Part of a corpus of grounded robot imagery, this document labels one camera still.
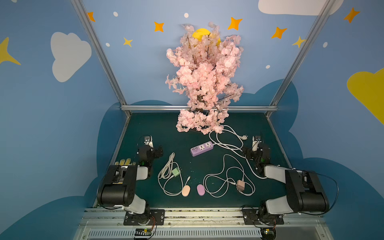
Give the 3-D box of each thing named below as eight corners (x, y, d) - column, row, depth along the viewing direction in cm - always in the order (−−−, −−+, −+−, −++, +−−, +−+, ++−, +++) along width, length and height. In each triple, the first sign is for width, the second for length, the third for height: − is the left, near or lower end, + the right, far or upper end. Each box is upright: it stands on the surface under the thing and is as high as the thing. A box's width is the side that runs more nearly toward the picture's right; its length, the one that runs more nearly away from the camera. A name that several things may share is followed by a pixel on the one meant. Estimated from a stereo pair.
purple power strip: (192, 157, 98) (192, 155, 96) (189, 150, 101) (189, 148, 99) (214, 148, 103) (215, 146, 100) (210, 142, 106) (211, 140, 104)
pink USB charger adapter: (236, 189, 85) (237, 188, 83) (236, 180, 88) (237, 179, 86) (243, 190, 84) (244, 189, 83) (243, 182, 87) (244, 180, 86)
